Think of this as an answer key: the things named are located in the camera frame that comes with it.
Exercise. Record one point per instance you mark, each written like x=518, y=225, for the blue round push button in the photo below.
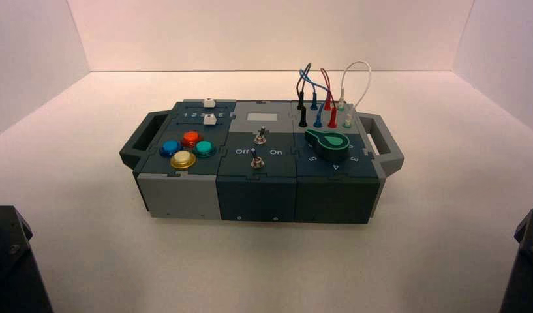
x=170, y=148

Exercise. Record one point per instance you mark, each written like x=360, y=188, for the orange round push button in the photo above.
x=190, y=139

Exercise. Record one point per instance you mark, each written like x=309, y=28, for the yellow round push button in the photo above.
x=182, y=159

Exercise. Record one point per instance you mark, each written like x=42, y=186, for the small grey display screen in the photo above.
x=262, y=117

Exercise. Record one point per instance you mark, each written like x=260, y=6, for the white slider knob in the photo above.
x=210, y=103
x=210, y=119

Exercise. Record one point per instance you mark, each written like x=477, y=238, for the green rotary selector knob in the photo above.
x=329, y=144

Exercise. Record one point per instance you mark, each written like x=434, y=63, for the metal toggle switch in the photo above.
x=257, y=162
x=261, y=137

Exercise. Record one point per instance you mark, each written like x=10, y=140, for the green round push button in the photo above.
x=204, y=149

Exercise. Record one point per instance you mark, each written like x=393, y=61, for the grey and teal control box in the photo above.
x=257, y=194

